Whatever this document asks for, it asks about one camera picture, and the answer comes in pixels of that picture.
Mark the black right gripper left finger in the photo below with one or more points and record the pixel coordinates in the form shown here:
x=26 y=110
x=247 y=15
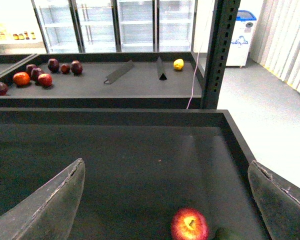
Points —
x=49 y=212

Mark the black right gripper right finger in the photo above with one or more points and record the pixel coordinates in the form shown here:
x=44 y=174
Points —
x=278 y=201

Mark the red yellow apple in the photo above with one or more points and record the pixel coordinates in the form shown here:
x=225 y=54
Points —
x=189 y=224

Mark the dark red apple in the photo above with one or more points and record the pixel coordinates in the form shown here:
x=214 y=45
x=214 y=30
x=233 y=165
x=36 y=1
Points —
x=53 y=65
x=76 y=67

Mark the green avocado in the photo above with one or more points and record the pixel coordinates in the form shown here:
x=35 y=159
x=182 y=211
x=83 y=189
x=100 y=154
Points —
x=223 y=233

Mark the black near display tray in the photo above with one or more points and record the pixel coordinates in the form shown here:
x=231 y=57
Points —
x=141 y=166

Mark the black display tray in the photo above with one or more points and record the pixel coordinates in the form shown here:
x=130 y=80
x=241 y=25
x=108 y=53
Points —
x=141 y=166
x=140 y=88

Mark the orange tomato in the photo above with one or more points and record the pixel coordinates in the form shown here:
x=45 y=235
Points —
x=21 y=79

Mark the dark purple fruit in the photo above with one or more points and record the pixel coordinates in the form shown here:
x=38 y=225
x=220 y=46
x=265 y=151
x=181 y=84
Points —
x=35 y=73

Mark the small red fruit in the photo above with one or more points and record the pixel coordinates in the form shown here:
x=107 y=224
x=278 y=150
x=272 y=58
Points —
x=65 y=68

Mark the dark red fruit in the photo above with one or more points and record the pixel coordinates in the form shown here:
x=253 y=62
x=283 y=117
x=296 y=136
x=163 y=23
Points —
x=29 y=68

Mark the flat black divider plate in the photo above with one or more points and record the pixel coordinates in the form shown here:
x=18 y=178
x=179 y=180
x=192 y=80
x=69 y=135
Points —
x=118 y=73

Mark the white vertical blinds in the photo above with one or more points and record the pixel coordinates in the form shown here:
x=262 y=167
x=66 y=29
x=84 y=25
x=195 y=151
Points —
x=276 y=41

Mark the black far display tray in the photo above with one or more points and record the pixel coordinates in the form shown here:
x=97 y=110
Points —
x=140 y=88

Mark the yellow lemon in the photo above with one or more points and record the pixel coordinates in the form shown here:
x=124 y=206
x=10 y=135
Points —
x=178 y=64

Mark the black triangular divider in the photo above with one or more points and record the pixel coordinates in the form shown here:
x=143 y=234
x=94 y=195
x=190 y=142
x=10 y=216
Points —
x=161 y=69

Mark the shelf with bottles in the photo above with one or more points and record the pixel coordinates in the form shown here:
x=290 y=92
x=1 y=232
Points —
x=20 y=32

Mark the glass door refrigerator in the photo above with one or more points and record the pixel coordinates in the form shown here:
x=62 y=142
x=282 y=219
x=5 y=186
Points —
x=116 y=26

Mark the white chest freezer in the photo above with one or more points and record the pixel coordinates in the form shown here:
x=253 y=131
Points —
x=241 y=39

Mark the dark metal shelf post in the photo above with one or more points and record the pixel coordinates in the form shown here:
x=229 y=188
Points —
x=221 y=32

